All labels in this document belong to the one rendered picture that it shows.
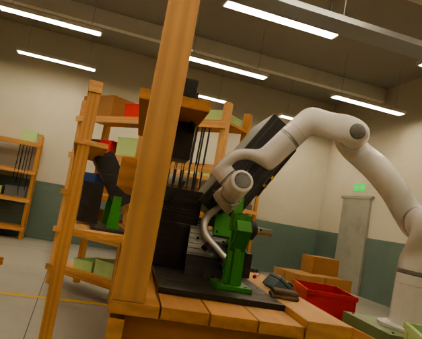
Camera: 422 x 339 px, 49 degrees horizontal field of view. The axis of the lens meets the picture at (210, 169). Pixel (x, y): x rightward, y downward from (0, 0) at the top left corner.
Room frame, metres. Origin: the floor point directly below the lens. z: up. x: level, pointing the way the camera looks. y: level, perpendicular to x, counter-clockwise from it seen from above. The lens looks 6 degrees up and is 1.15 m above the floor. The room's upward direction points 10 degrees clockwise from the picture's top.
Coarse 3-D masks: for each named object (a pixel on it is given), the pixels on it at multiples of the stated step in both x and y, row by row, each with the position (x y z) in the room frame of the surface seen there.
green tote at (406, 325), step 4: (404, 324) 1.24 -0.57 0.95; (408, 324) 1.21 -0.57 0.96; (412, 324) 1.24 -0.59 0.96; (416, 324) 1.23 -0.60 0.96; (404, 328) 1.23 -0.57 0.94; (408, 328) 1.20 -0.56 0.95; (412, 328) 1.16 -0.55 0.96; (416, 328) 1.23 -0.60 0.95; (420, 328) 1.23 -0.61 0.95; (408, 332) 1.19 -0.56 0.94; (412, 332) 1.15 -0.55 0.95; (416, 332) 1.12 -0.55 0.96; (420, 332) 1.12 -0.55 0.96; (404, 336) 1.24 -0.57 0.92; (408, 336) 1.20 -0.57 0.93; (412, 336) 1.16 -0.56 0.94; (416, 336) 1.12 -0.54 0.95; (420, 336) 1.08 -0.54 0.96
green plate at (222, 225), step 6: (240, 204) 1.98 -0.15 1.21; (234, 210) 1.97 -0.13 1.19; (240, 210) 1.97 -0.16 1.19; (216, 216) 1.95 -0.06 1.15; (222, 216) 1.95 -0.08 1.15; (228, 216) 1.96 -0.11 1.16; (216, 222) 1.94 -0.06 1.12; (222, 222) 1.95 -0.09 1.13; (228, 222) 1.95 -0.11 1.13; (216, 228) 1.94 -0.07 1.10; (222, 228) 1.94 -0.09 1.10; (228, 228) 1.95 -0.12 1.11; (216, 234) 1.93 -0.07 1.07; (222, 234) 1.94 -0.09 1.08; (228, 234) 1.94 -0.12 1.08
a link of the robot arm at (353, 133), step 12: (312, 108) 1.65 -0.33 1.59; (300, 120) 1.64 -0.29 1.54; (312, 120) 1.63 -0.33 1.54; (324, 120) 1.62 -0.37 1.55; (336, 120) 1.59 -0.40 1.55; (348, 120) 1.56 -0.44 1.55; (360, 120) 1.55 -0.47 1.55; (288, 132) 1.64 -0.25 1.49; (300, 132) 1.63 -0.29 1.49; (312, 132) 1.65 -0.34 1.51; (324, 132) 1.61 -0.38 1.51; (336, 132) 1.58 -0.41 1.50; (348, 132) 1.54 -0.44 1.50; (360, 132) 1.53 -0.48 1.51; (300, 144) 1.67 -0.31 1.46; (348, 144) 1.57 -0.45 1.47; (360, 144) 1.56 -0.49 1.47
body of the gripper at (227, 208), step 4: (220, 188) 1.79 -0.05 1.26; (216, 192) 1.82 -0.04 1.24; (216, 196) 1.84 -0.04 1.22; (220, 196) 1.81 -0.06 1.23; (216, 200) 1.87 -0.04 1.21; (220, 200) 1.83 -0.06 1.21; (220, 204) 1.85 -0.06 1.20; (224, 204) 1.82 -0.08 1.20; (228, 204) 1.79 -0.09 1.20; (232, 204) 1.78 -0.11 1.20; (236, 204) 1.79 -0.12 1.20; (224, 208) 1.84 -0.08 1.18; (228, 208) 1.81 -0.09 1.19; (232, 208) 1.80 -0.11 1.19; (228, 212) 1.84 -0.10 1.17
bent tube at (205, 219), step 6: (210, 210) 1.92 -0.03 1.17; (216, 210) 1.92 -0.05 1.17; (204, 216) 1.91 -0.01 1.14; (210, 216) 1.91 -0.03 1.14; (204, 222) 1.90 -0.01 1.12; (204, 228) 1.89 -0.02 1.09; (204, 234) 1.89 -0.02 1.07; (204, 240) 1.89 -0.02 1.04; (210, 240) 1.88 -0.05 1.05; (216, 246) 1.88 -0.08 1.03; (216, 252) 1.88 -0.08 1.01; (222, 252) 1.88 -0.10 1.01; (222, 258) 1.88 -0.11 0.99
